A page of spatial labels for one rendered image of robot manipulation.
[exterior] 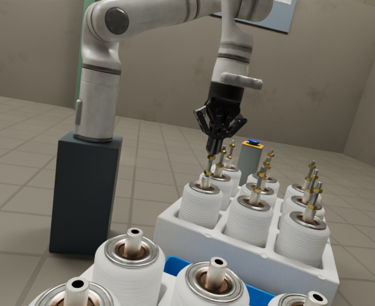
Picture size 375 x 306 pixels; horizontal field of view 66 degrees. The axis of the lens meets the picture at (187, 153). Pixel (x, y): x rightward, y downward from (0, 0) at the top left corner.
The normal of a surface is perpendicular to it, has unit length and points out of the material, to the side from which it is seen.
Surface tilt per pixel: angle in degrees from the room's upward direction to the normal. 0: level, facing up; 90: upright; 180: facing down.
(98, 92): 90
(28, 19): 90
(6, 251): 0
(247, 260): 90
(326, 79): 90
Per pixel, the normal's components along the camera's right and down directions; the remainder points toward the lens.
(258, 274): -0.35, 0.16
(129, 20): 0.62, 0.32
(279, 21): 0.14, 0.27
